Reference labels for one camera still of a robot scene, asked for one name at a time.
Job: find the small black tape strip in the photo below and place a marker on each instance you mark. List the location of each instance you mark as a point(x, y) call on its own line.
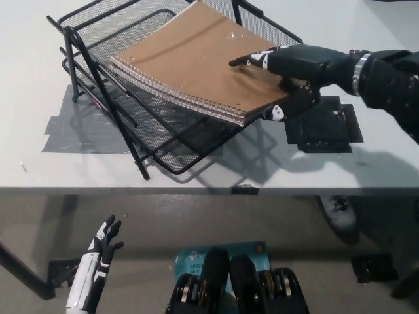
point(244, 190)

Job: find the brown spiral notebook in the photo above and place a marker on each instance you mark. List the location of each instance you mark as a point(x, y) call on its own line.
point(196, 65)

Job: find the black mesh two-tier file tray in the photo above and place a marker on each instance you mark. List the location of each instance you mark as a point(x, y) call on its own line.
point(170, 153)

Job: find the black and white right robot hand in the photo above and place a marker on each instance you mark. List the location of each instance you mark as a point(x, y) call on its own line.
point(311, 65)

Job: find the black table leg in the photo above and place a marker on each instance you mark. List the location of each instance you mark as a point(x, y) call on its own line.
point(23, 271)
point(407, 286)

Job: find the black floor tape patch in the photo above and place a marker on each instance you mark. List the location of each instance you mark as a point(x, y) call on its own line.
point(374, 268)
point(60, 273)

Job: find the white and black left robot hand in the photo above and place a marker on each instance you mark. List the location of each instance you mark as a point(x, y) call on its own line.
point(88, 274)

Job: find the teal cardboard box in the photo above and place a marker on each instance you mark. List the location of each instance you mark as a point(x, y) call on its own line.
point(193, 258)

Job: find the black square tape patch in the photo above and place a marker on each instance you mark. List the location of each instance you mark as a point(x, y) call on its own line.
point(322, 132)

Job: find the grey duct tape patch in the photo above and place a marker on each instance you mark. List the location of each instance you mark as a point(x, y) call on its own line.
point(62, 140)

